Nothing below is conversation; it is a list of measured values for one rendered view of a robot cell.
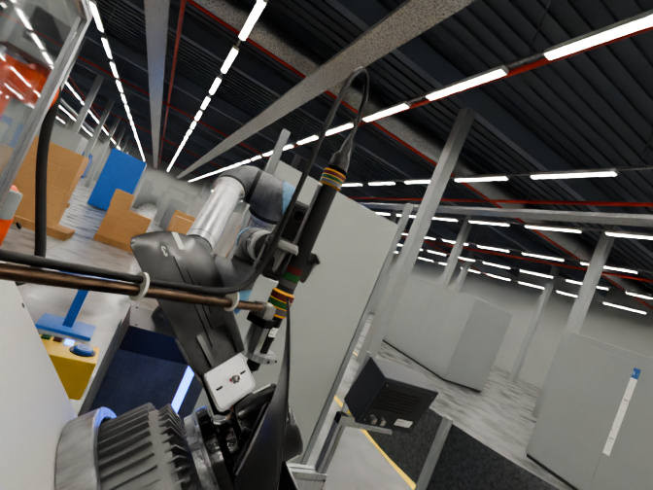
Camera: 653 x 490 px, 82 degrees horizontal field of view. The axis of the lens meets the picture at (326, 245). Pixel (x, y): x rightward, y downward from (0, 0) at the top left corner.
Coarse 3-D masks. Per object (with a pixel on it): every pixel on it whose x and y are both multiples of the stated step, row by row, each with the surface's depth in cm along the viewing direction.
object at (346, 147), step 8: (344, 144) 70; (352, 144) 71; (336, 152) 70; (344, 152) 70; (336, 160) 69; (344, 160) 69; (336, 168) 73; (344, 168) 69; (280, 320) 68; (272, 336) 68; (264, 344) 68; (264, 352) 68; (248, 360) 68; (256, 368) 68
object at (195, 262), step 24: (144, 240) 55; (168, 240) 60; (192, 240) 68; (144, 264) 53; (168, 264) 58; (192, 264) 63; (168, 312) 54; (192, 312) 58; (216, 312) 62; (192, 336) 57; (216, 336) 60; (240, 336) 65; (192, 360) 55; (216, 360) 58
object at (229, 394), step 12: (228, 360) 61; (240, 360) 63; (216, 372) 58; (228, 372) 60; (216, 384) 57; (228, 384) 59; (240, 384) 61; (252, 384) 63; (216, 396) 56; (228, 396) 58; (240, 396) 60
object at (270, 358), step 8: (264, 304) 65; (256, 312) 64; (264, 312) 64; (272, 312) 66; (256, 320) 65; (264, 320) 64; (272, 320) 66; (256, 328) 66; (264, 328) 64; (272, 328) 66; (248, 336) 66; (256, 336) 65; (264, 336) 66; (248, 344) 66; (256, 344) 65; (248, 352) 66; (256, 352) 65; (272, 352) 71; (256, 360) 65; (264, 360) 66; (272, 360) 67
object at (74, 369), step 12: (48, 348) 83; (60, 348) 85; (72, 348) 87; (96, 348) 93; (60, 360) 82; (72, 360) 83; (84, 360) 85; (96, 360) 87; (60, 372) 82; (72, 372) 83; (84, 372) 84; (72, 384) 84; (84, 384) 85; (72, 396) 84
